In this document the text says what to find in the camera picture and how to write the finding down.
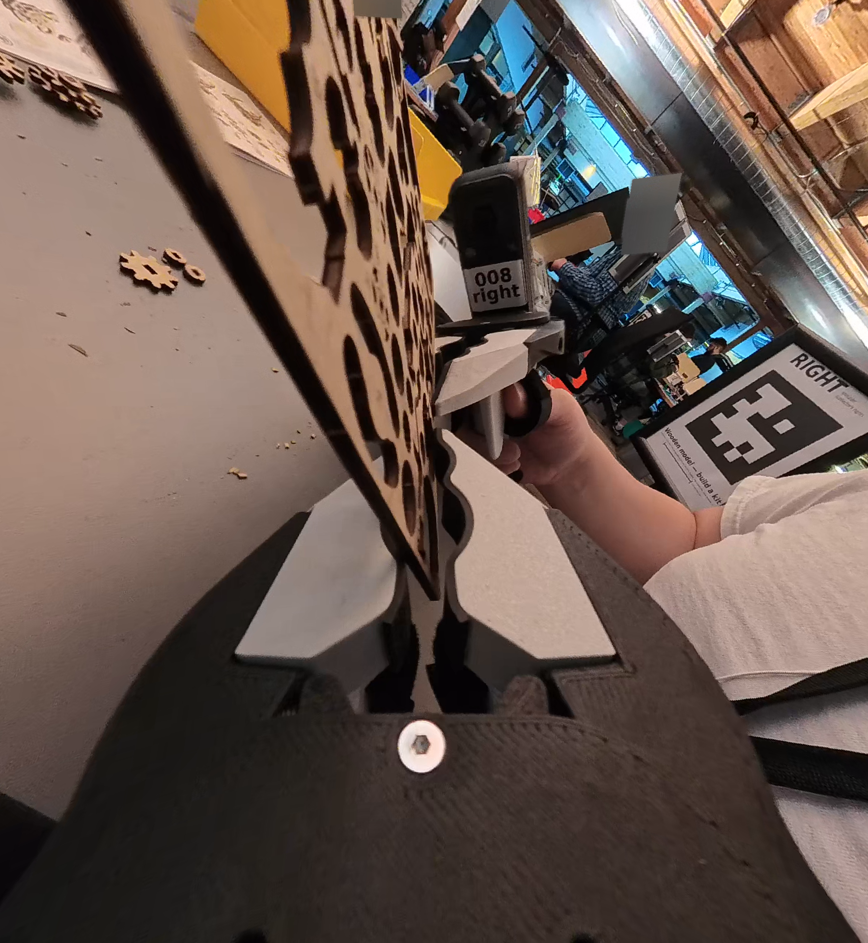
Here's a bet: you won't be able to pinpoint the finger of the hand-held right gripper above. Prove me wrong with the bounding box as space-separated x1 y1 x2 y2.
432 342 547 419
437 329 545 365

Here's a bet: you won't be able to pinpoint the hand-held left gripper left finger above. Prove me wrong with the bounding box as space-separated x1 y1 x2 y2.
235 479 409 714

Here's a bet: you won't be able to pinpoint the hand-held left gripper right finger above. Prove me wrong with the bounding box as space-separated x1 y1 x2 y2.
441 431 619 714

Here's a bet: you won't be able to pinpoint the laser-cut wooden parts sheet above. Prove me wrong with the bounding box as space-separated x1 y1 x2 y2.
73 0 453 601

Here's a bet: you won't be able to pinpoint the small wooden spacer rings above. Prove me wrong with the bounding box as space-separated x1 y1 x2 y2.
161 248 208 286

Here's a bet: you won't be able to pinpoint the small wooden gear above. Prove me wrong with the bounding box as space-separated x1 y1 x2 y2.
118 249 180 294

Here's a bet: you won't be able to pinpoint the person's right forearm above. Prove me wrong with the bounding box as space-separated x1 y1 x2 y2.
544 442 726 584

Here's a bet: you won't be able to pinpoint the person's right hand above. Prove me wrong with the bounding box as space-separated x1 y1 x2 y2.
491 379 606 493

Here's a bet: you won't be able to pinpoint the rack of black dumbbells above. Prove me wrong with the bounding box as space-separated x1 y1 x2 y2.
404 22 531 166

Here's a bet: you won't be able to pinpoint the person's white t-shirt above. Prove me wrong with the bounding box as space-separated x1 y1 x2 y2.
644 463 868 943

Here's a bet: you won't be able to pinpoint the silver ventilation ducts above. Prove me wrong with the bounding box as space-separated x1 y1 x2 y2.
611 0 868 388

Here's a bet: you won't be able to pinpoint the black framed marker sign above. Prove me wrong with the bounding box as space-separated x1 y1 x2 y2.
631 324 868 511

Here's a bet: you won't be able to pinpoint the yellow stacked storage bins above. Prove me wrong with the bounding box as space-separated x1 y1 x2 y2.
194 0 464 222

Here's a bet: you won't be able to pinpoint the flat wooden gear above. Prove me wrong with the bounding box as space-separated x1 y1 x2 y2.
27 65 105 120

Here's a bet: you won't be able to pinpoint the open instruction booklet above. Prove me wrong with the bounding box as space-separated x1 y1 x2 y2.
0 0 295 178

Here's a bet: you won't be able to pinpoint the black shoulder strap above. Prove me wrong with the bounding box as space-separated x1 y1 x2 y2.
732 648 868 813

